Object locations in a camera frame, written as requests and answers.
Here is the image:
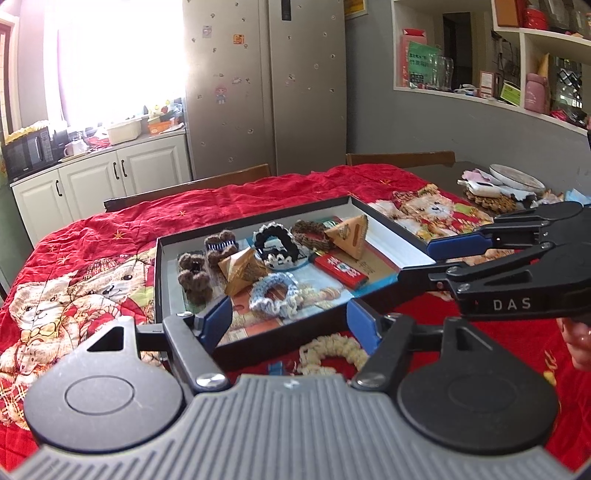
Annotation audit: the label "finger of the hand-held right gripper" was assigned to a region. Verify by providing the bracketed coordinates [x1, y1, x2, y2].
[397, 241, 560, 293]
[426, 209, 556, 262]

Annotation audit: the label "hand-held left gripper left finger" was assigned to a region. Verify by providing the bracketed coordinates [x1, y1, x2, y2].
[85, 295, 232, 394]

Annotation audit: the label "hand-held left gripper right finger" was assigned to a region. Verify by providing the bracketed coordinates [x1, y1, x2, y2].
[346, 298, 484, 391]

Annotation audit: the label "cream knit scrunchie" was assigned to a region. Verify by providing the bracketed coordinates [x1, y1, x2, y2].
[297, 335, 371, 378]

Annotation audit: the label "black shallow box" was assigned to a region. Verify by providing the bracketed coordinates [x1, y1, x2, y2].
[154, 196, 437, 371]

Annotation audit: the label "brown fuzzy hair clip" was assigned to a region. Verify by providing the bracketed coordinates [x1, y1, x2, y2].
[204, 233, 239, 269]
[177, 251, 214, 306]

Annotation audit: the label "kraft paper pyramid box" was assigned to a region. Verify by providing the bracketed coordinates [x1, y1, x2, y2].
[325, 213, 371, 260]
[217, 246, 269, 297]

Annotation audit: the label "red printed packet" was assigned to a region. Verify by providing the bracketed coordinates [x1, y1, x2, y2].
[310, 252, 370, 291]

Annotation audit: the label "blue and white knit scrunchie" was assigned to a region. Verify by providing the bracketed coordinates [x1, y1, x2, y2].
[249, 272, 304, 320]

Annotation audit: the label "black and white scrunchie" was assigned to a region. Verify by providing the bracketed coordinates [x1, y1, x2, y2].
[252, 222, 302, 271]

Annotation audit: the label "person's right hand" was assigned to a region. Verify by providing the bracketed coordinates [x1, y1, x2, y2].
[556, 318, 591, 371]

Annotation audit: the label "brown woven coaster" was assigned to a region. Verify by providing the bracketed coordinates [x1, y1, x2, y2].
[464, 186, 516, 215]

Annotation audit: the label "white cloth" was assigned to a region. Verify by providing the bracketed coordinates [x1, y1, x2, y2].
[457, 169, 505, 195]

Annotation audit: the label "white ceramic plate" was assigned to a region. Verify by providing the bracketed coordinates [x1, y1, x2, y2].
[488, 163, 547, 195]

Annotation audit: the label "brown knit scrunchie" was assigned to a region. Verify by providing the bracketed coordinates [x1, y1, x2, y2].
[290, 220, 332, 248]

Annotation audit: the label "clear plastic bags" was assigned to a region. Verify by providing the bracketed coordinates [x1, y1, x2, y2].
[538, 186, 591, 205]

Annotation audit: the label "red bear printed blanket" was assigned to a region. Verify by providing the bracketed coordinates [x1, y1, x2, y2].
[0, 164, 591, 468]

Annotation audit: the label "pink thermos bottle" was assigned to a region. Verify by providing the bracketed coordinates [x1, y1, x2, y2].
[523, 72, 552, 114]

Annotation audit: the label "clear drinking glasses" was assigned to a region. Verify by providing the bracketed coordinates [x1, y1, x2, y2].
[427, 55, 456, 92]

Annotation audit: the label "white kitchen cabinet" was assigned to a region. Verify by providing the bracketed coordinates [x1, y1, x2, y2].
[10, 133, 193, 248]

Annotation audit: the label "green paper bag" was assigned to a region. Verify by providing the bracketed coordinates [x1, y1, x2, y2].
[407, 41, 443, 89]

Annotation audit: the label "red paper box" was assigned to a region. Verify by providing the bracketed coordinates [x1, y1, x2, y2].
[399, 28, 428, 89]

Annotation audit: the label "white plastic container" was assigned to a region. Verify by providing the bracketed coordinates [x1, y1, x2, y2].
[106, 120, 143, 145]

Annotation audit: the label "beige double door fridge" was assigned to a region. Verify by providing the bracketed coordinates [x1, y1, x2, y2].
[182, 0, 349, 179]

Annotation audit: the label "brown cardboard box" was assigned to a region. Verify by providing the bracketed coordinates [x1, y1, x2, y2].
[496, 0, 527, 29]

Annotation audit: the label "red gift box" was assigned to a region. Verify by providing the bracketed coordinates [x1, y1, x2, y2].
[524, 4, 551, 29]

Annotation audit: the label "black microwave oven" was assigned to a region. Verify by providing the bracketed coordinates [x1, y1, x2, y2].
[2, 126, 57, 184]

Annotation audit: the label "white wall shelf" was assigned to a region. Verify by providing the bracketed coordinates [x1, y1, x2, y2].
[391, 0, 591, 138]

